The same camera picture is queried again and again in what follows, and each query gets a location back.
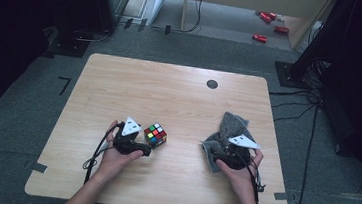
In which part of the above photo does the black hanging cable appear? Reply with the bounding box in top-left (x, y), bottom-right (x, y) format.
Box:
top-left (149, 0), bottom-right (205, 36)

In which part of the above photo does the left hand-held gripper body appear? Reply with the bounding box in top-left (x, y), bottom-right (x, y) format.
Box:
top-left (112, 115), bottom-right (143, 156)

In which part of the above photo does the grey cloth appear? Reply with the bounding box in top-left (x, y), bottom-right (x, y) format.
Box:
top-left (197, 108), bottom-right (261, 178)

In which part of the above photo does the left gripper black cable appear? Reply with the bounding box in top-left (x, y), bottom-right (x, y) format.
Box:
top-left (80, 119), bottom-right (125, 188)

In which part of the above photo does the person's right hand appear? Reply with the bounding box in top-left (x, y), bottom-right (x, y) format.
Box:
top-left (212, 145), bottom-right (265, 204)

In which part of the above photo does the coiled black floor cable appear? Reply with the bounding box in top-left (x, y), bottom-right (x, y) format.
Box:
top-left (71, 24), bottom-right (114, 45)

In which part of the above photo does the multicoloured puzzle cube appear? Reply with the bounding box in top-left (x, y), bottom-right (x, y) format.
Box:
top-left (141, 121), bottom-right (169, 151)

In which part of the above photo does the bundle of cables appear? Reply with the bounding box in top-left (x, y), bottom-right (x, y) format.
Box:
top-left (302, 57), bottom-right (333, 92)

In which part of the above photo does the long black floor cable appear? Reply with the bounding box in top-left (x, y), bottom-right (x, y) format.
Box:
top-left (293, 100), bottom-right (321, 204)

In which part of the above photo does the black cabinet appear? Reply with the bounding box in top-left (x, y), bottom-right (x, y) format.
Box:
top-left (86, 0), bottom-right (132, 35)

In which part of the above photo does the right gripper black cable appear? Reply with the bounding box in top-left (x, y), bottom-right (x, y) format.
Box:
top-left (223, 150), bottom-right (269, 204)

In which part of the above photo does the black round table grommet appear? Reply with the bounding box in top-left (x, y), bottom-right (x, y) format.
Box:
top-left (205, 78), bottom-right (219, 90)

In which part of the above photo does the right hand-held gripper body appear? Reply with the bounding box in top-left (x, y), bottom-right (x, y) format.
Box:
top-left (216, 131), bottom-right (262, 173)

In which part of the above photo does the black metal stand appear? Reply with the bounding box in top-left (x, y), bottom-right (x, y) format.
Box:
top-left (272, 0), bottom-right (348, 94)

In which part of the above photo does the black angled floor tape mark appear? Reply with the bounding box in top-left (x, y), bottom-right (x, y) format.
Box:
top-left (56, 75), bottom-right (73, 97)

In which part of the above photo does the black flat stand base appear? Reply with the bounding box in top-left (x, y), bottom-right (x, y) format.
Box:
top-left (44, 25), bottom-right (92, 60)

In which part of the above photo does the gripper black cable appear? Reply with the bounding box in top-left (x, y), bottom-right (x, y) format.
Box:
top-left (80, 119), bottom-right (125, 188)
top-left (223, 150), bottom-right (269, 204)

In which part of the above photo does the person's left hand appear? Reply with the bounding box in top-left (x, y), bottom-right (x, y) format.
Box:
top-left (95, 119), bottom-right (147, 183)

